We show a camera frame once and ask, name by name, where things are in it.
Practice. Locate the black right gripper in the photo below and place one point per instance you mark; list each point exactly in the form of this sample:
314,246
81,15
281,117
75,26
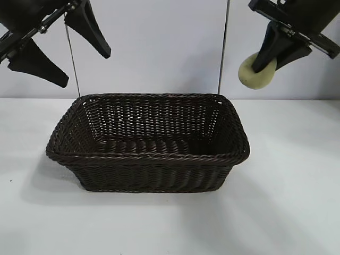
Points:
313,18

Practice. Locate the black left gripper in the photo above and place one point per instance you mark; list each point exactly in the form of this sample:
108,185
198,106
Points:
21,16

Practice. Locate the pale yellow egg yolk pastry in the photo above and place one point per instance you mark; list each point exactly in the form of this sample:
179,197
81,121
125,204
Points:
255,79

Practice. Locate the dark brown wicker basket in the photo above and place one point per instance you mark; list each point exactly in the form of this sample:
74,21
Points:
148,164

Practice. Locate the thin metal rod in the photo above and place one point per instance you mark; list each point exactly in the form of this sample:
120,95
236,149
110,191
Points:
72,58
224,40

